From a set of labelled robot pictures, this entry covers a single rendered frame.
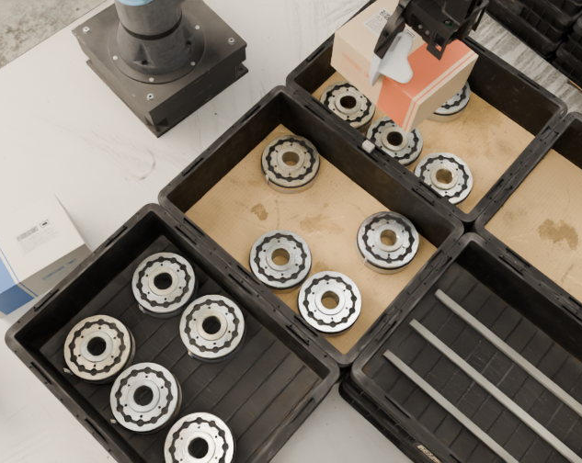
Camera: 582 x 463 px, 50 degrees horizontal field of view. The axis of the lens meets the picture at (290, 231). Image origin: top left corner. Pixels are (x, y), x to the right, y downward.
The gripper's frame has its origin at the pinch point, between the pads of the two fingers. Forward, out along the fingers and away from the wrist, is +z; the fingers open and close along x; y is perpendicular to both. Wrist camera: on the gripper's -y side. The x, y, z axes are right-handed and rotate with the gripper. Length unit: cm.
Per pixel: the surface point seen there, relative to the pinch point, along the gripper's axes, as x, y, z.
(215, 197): -27.5, -11.8, 27.6
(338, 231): -16.1, 7.5, 27.4
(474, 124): 17.8, 9.1, 27.3
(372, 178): -6.9, 5.5, 22.1
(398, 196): -6.4, 10.9, 21.2
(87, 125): -34, -47, 41
